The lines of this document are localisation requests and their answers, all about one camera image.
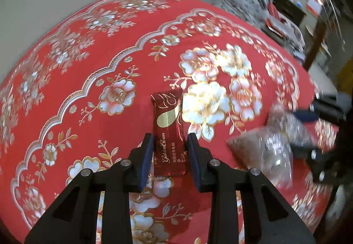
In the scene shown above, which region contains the red floral tablecloth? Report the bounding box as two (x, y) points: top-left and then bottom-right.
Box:
(1, 0), (334, 243)

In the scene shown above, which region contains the floral cushion pile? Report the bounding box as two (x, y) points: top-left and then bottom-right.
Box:
(214, 0), (306, 62)

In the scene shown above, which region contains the small Golden Crown chocolate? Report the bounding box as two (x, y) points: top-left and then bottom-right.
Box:
(151, 89), (187, 177)

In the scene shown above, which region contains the clear bag of nuts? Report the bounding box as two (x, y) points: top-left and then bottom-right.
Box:
(227, 104), (314, 189)

